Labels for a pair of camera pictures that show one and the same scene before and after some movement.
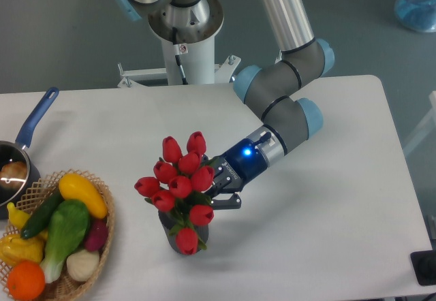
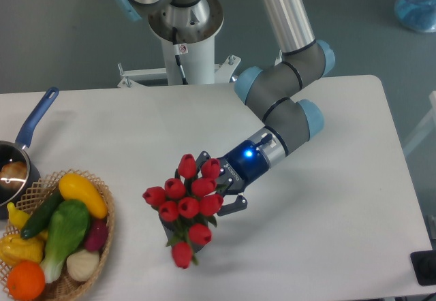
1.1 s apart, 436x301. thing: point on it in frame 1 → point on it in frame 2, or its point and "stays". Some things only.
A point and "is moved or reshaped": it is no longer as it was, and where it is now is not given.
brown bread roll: (13, 173) stays
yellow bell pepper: (13, 248) stays
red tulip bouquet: (182, 181) is moved or reshaped
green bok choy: (68, 227) stays
